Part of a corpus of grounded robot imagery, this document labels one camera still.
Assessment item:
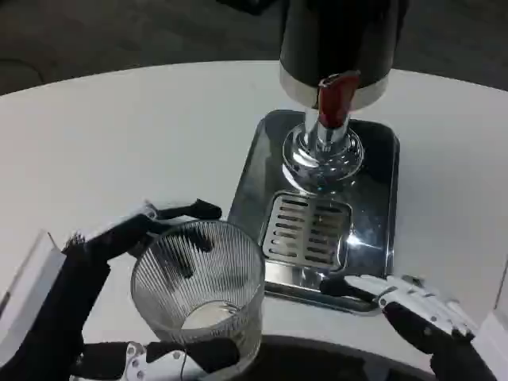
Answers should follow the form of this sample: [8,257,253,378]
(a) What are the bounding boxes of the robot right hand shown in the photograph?
[319,273,508,381]

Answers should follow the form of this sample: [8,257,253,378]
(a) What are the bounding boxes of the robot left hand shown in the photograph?
[0,197,244,381]

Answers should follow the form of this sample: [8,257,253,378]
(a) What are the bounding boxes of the clear ribbed glass cup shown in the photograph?
[129,220,266,368]

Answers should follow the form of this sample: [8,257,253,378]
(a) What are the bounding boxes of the steel drip tray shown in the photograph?
[226,109,401,318]

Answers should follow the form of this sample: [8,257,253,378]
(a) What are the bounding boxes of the slotted steel drain grid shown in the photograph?
[260,191,353,273]

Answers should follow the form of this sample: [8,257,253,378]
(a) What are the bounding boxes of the black drink dispenser chrome stem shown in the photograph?
[277,0,400,192]

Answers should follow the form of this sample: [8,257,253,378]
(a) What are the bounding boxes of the red tap handle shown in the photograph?
[317,73,360,130]

